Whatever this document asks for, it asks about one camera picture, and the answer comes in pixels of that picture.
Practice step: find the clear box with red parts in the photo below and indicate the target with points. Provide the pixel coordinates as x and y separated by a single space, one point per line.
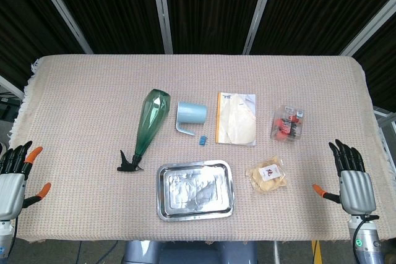
287 125

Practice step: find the silver metal tray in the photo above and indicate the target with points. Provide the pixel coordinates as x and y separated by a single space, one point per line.
195 189

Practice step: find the beige woven tablecloth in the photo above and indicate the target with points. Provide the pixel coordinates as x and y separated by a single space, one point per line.
92 91

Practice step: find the white frame post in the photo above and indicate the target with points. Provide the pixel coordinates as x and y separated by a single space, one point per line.
162 10
368 24
260 10
62 10

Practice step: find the beige booklet with orange spine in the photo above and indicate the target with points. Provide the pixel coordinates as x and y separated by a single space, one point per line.
236 118

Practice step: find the small blue connector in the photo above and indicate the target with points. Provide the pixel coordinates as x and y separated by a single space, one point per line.
202 140

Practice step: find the green plastic spray bottle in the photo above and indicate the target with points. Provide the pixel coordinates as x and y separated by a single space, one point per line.
151 115

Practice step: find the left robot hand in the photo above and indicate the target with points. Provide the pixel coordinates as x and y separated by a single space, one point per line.
10 189

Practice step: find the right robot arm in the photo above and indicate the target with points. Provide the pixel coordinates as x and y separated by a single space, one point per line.
368 245

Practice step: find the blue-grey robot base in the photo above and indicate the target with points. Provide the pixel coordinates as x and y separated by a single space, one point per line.
191 253

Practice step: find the light blue plastic mug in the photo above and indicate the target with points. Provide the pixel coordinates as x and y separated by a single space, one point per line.
191 112

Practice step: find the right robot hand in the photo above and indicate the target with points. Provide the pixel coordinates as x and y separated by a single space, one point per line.
355 189

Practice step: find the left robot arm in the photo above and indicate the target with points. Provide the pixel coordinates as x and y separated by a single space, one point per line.
4 236

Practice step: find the bagged yellow snack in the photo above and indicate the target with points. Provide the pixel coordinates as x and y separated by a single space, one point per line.
267 175

